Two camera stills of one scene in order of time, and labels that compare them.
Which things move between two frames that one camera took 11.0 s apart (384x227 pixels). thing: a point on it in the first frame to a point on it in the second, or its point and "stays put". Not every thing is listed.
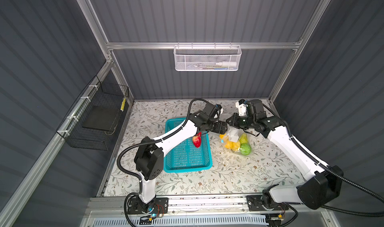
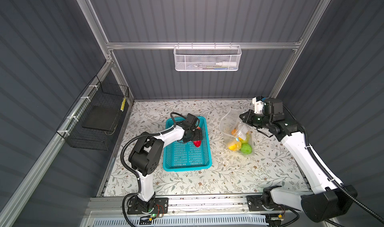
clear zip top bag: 236,139 stays put
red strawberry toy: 197,139 stays put
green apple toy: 245,149 stays put
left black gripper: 220,127 to 198,135
